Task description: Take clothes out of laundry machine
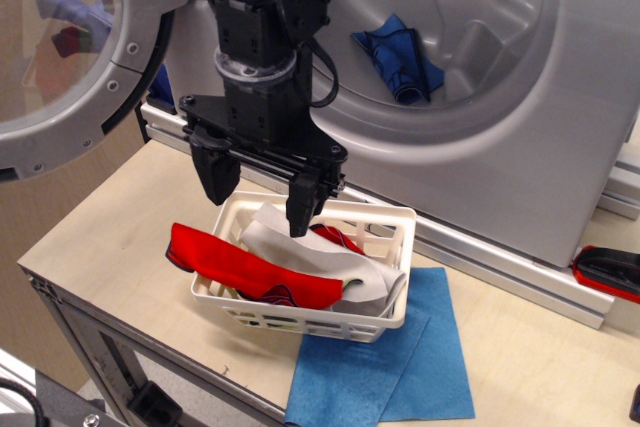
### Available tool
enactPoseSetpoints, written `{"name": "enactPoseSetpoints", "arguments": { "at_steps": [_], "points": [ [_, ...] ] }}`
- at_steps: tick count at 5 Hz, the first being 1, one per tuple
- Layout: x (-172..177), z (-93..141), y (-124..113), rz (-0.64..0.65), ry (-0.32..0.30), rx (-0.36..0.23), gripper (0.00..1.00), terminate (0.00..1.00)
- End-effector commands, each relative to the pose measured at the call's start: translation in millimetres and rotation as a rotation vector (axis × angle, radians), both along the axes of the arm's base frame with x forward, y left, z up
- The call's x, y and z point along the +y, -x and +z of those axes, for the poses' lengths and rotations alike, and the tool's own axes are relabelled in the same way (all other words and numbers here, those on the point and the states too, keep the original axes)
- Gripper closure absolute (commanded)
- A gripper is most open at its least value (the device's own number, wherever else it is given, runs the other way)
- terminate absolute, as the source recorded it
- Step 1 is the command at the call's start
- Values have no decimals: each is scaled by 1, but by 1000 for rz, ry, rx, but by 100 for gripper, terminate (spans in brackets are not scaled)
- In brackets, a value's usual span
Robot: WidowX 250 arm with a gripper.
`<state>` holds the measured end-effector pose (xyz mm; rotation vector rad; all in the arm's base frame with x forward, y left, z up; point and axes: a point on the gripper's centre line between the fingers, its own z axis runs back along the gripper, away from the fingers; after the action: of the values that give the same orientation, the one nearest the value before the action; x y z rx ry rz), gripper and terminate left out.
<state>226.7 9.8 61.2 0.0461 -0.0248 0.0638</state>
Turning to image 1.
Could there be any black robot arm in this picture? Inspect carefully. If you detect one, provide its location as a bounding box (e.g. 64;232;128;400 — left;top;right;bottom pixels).
179;0;348;238

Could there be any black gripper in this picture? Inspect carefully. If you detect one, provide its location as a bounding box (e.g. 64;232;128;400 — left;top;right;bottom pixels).
179;62;347;238

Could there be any round washing machine door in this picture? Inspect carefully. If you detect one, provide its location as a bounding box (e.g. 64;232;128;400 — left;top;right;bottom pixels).
1;0;188;183

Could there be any aluminium profile rail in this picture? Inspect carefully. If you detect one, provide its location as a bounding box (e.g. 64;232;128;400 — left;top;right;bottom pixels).
139;103;638;329

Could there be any blue clamp behind door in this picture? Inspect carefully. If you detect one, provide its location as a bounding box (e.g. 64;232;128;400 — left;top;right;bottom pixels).
147;64;177;115

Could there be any grey toy washing machine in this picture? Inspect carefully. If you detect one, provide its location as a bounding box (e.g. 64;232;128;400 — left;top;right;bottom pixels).
169;0;639;267

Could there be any grey white cloth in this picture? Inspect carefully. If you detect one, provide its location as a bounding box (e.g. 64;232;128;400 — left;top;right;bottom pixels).
241;204;407;317

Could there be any blue paper towel mat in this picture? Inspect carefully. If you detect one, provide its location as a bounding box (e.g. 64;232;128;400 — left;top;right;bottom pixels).
284;267;475;426

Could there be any red cloth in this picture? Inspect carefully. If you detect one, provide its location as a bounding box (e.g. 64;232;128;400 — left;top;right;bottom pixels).
166;223;362;310

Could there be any dark blue cloth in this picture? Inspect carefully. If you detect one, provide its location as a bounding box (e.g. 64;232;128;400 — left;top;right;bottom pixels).
351;14;444;105

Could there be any metal table frame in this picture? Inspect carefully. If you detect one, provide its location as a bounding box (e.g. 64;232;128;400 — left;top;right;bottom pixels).
23;268;284;426

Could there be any black cable bottom left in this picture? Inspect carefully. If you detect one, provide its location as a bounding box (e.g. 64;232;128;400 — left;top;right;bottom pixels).
0;376;51;427

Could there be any red black clamp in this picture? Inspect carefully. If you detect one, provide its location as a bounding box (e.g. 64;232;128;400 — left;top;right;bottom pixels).
572;245;639;303

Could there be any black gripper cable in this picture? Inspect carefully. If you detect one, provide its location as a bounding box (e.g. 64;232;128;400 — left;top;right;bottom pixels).
305;36;341;109

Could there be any white plastic laundry basket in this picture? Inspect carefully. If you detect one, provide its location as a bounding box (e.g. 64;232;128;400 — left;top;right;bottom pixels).
191;192;416;343

